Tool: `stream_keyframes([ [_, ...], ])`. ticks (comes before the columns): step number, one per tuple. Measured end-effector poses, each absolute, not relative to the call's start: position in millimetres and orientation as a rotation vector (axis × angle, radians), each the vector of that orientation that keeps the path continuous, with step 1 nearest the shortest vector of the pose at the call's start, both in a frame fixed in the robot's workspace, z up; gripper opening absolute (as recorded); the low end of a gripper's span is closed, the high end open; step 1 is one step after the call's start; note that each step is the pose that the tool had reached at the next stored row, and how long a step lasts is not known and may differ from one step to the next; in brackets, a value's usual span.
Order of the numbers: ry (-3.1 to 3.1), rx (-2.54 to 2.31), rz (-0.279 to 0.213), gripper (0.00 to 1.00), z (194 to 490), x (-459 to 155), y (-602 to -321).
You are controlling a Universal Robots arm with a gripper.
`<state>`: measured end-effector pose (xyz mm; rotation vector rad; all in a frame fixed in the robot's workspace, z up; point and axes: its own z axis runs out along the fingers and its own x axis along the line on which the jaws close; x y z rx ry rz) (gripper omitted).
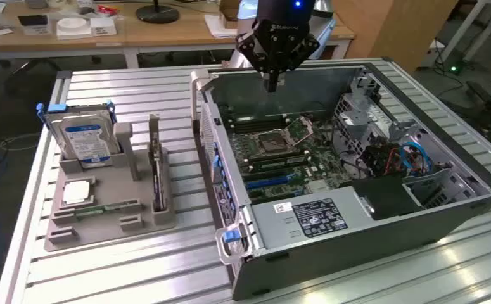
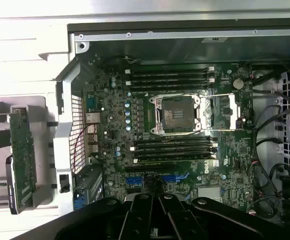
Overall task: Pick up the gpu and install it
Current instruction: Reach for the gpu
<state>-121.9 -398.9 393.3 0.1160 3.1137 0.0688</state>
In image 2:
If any silver socket cover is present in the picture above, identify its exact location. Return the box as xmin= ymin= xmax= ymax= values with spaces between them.
xmin=201 ymin=92 xmax=242 ymax=131

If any grey parts rack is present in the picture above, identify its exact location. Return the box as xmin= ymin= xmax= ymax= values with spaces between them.
xmin=0 ymin=96 xmax=60 ymax=216

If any black open PC case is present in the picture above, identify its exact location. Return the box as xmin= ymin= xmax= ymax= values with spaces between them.
xmin=52 ymin=14 xmax=290 ymax=240

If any metal socket locking lever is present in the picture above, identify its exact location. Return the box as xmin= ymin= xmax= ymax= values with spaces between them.
xmin=204 ymin=92 xmax=237 ymax=99

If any green Dell motherboard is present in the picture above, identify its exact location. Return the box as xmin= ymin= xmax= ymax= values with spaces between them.
xmin=84 ymin=59 xmax=255 ymax=221

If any green RAM stick labelled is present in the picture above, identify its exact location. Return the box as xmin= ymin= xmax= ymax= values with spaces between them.
xmin=134 ymin=156 xmax=213 ymax=165

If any silver coin battery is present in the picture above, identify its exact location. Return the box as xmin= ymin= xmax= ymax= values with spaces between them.
xmin=233 ymin=78 xmax=245 ymax=90

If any thin red wire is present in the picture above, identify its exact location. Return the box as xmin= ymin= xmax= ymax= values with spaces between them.
xmin=73 ymin=124 xmax=92 ymax=174

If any black expansion slot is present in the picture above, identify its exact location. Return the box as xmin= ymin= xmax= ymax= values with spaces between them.
xmin=125 ymin=163 xmax=176 ymax=173

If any CPU socket metal frame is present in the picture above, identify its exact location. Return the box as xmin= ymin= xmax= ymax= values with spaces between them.
xmin=149 ymin=93 xmax=203 ymax=135

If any blue expansion slot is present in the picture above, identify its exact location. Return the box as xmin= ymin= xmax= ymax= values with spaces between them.
xmin=126 ymin=174 xmax=190 ymax=188

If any silver chipset heatsink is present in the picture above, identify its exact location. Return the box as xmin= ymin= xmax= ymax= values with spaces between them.
xmin=197 ymin=186 xmax=223 ymax=203

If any black RAM slot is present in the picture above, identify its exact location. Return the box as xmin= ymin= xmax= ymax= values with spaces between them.
xmin=127 ymin=83 xmax=215 ymax=91
xmin=132 ymin=137 xmax=218 ymax=146
xmin=132 ymin=149 xmax=218 ymax=157
xmin=126 ymin=72 xmax=215 ymax=80
xmin=130 ymin=143 xmax=218 ymax=151
xmin=125 ymin=66 xmax=215 ymax=75
xmin=126 ymin=77 xmax=215 ymax=86

